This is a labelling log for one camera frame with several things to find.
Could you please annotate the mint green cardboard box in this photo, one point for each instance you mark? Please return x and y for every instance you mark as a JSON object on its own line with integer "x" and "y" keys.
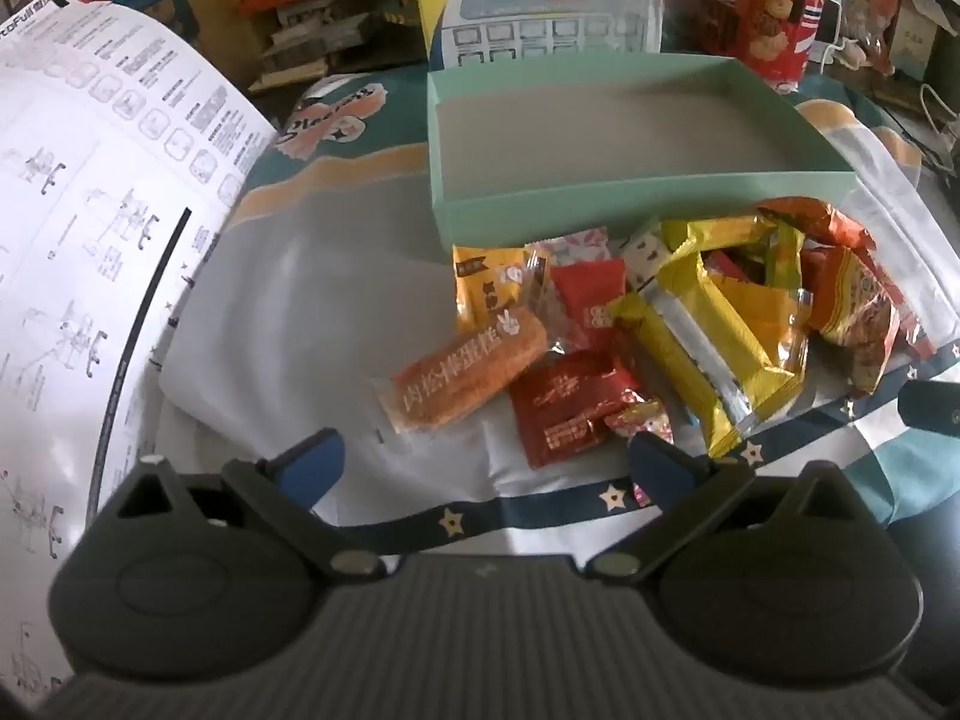
{"x": 600, "y": 206}

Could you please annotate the yellow white toy box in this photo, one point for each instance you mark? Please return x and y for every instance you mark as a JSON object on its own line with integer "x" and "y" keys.
{"x": 525, "y": 37}

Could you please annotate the small red floral snack packet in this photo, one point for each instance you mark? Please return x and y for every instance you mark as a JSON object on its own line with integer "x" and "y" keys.
{"x": 641, "y": 420}

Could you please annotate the red cookie tin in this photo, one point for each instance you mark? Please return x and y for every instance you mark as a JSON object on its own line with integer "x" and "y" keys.
{"x": 757, "y": 7}

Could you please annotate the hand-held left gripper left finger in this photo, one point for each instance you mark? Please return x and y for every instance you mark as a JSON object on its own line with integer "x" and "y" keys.
{"x": 311, "y": 465}

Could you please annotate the brown cardboard box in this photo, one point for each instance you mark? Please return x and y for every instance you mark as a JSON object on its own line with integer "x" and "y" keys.
{"x": 916, "y": 34}

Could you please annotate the white instruction sheet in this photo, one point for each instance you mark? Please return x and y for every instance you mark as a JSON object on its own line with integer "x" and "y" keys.
{"x": 75, "y": 202}

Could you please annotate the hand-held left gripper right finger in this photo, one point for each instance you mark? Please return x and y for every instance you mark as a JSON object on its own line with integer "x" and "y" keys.
{"x": 656, "y": 465}

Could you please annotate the pink floral snack packet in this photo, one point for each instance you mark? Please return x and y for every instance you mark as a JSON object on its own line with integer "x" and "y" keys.
{"x": 574, "y": 244}

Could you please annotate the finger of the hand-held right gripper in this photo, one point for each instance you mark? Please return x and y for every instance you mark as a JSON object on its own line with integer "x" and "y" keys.
{"x": 934, "y": 405}

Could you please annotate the orange flame-print snack packet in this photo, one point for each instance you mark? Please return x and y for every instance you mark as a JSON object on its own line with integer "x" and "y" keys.
{"x": 855, "y": 307}

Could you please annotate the plain yellow snack packet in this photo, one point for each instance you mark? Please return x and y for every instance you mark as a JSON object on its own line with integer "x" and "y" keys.
{"x": 742, "y": 240}

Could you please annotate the small white patterned snack packet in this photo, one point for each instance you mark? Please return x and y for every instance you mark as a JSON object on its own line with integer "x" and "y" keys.
{"x": 646, "y": 251}

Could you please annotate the orange foil snack packet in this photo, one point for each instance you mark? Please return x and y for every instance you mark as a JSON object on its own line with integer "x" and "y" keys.
{"x": 817, "y": 221}

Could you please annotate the orange cake packet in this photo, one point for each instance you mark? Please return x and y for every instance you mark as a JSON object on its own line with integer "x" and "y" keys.
{"x": 465, "y": 375}

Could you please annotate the large red snack packet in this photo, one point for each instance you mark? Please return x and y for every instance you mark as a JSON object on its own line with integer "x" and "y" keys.
{"x": 570, "y": 397}

